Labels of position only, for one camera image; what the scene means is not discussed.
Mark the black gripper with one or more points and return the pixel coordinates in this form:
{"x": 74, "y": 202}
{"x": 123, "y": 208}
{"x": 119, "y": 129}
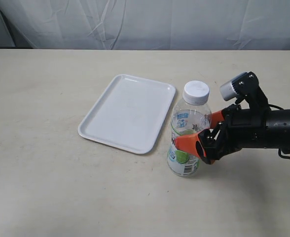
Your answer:
{"x": 231, "y": 130}

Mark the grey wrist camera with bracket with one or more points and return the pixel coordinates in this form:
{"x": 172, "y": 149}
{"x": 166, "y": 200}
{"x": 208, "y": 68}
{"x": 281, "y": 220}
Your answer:
{"x": 245, "y": 87}

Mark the clear plastic drink bottle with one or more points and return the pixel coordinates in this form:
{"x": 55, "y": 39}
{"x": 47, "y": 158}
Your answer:
{"x": 190, "y": 115}

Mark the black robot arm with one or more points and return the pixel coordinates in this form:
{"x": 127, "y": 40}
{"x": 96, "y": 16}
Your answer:
{"x": 277, "y": 134}

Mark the white backdrop curtain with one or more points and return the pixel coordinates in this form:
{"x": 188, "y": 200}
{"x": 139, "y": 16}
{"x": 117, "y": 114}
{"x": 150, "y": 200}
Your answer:
{"x": 151, "y": 24}

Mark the white plastic tray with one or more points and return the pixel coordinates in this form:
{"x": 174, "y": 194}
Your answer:
{"x": 129, "y": 114}

